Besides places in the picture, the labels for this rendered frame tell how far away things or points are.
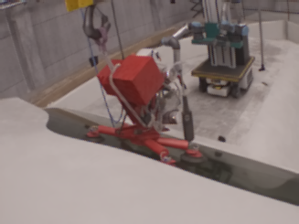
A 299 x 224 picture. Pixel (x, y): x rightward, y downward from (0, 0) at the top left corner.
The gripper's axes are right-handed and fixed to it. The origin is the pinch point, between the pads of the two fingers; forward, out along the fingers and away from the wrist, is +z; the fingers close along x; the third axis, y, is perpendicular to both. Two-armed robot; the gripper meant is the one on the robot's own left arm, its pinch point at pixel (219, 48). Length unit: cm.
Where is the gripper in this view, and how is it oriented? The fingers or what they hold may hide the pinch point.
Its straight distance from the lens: 252.4
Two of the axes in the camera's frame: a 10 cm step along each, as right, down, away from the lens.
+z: -2.0, 9.4, 2.8
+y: -6.3, 0.9, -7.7
